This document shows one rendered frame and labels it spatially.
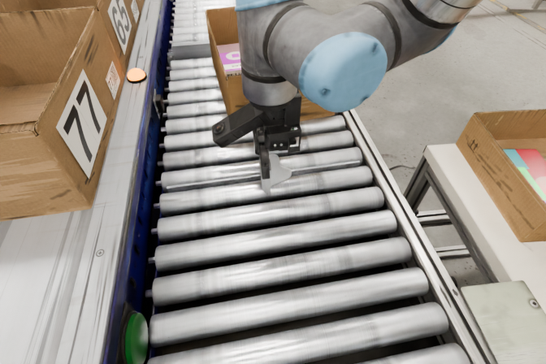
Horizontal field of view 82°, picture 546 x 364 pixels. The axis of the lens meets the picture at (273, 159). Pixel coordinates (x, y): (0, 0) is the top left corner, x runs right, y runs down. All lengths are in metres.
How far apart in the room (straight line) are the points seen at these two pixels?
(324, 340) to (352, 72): 0.41
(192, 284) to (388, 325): 0.34
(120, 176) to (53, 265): 0.16
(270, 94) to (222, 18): 0.64
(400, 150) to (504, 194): 1.23
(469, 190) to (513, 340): 0.30
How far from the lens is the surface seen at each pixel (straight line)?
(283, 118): 0.56
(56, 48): 0.88
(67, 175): 0.55
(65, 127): 0.55
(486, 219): 0.80
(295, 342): 0.58
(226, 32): 1.12
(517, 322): 0.70
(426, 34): 0.44
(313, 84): 0.35
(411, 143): 2.06
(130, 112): 0.74
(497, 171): 0.81
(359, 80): 0.37
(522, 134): 1.01
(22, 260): 0.60
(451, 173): 0.85
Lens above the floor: 1.31
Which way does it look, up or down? 47 degrees down
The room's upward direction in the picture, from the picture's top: straight up
